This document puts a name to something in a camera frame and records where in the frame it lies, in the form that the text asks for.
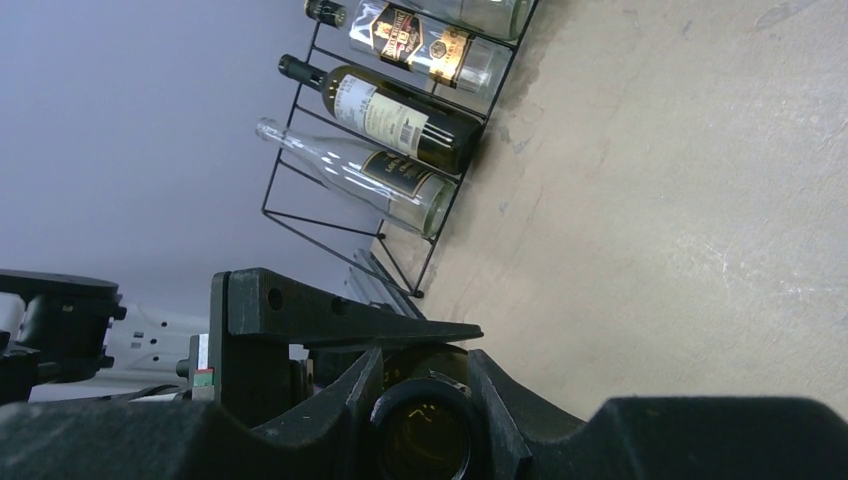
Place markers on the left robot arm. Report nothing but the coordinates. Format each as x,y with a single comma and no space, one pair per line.
66,318

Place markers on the dark green bottle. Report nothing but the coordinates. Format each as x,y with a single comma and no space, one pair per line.
424,425
385,111

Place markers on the black wire wine rack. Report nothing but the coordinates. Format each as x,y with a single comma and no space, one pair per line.
327,58

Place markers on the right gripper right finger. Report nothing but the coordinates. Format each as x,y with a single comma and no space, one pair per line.
655,437

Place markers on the aluminium frame rail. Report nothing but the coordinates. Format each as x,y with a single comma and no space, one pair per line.
365,285

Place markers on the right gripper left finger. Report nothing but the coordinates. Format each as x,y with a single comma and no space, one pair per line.
188,439

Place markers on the square clear liquor bottle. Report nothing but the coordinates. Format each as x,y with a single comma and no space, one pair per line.
448,55

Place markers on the clear wine bottle dark label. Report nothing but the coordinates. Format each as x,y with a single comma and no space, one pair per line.
503,20

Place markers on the dark green bottle back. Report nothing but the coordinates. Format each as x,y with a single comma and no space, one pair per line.
424,425

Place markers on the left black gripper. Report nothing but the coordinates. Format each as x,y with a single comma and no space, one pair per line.
199,378

